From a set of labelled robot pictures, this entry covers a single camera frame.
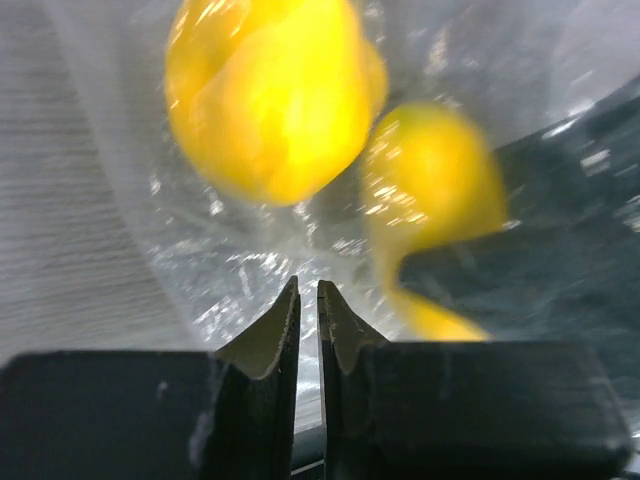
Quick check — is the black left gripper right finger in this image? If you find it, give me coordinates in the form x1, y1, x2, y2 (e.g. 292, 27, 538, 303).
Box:
317, 281, 633, 479

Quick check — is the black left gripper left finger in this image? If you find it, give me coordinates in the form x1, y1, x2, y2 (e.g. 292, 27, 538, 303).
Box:
1, 278, 300, 479

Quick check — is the clear zip top bag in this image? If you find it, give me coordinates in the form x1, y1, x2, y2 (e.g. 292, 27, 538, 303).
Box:
49, 1, 639, 433

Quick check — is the yellow fake lemon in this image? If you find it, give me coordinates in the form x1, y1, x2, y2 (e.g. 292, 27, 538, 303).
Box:
361, 102, 508, 341

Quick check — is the yellow fake bell pepper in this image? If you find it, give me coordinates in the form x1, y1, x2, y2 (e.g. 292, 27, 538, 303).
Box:
164, 1, 388, 207

